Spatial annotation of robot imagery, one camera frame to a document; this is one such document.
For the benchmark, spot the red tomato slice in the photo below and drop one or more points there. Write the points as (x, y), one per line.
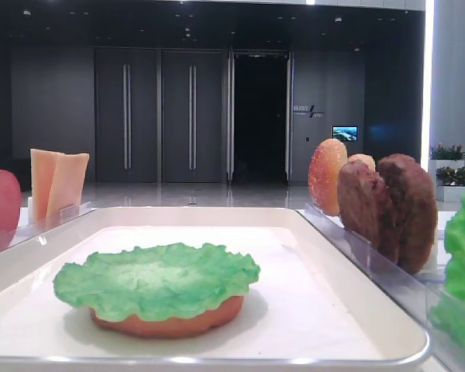
(10, 201)

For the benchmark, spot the green lettuce leaf on tray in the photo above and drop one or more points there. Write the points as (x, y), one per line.
(156, 283)

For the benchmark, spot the left brown meat patty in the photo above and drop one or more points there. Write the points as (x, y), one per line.
(365, 207)

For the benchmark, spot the brown meat patty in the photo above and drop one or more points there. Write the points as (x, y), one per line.
(413, 194)
(365, 207)

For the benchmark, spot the right orange cheese slice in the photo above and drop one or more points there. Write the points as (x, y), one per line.
(68, 182)

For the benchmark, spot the orange cheese slice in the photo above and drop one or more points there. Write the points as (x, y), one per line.
(68, 182)
(43, 163)

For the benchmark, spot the right brown meat patty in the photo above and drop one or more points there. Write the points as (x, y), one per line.
(413, 194)

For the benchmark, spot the left orange cheese slice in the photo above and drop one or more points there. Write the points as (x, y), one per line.
(43, 163)

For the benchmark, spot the green lettuce leaf in rack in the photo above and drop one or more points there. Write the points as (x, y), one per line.
(459, 263)

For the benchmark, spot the front bun slice right rack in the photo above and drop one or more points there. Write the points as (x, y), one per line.
(327, 160)

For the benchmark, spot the bun slice rack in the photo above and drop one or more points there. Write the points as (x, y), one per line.
(366, 159)
(327, 160)

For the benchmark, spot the dark double door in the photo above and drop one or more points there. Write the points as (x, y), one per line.
(159, 115)

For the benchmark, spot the rear bun slice right rack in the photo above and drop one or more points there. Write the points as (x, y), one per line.
(366, 159)

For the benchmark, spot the white rectangular tray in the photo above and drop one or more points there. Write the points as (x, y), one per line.
(311, 310)

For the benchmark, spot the bottom bun slice on tray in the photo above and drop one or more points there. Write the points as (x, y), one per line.
(175, 328)

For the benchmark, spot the potted plants in white planter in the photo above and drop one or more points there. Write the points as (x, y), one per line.
(447, 169)

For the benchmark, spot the wall display screen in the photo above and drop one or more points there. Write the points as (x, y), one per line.
(345, 133)

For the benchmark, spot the clear left rack rail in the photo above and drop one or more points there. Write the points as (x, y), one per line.
(25, 232)

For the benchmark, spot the clear rack rail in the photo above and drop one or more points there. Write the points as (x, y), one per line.
(423, 296)
(25, 232)

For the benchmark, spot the clear right rack rail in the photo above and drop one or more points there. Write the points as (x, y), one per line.
(423, 296)

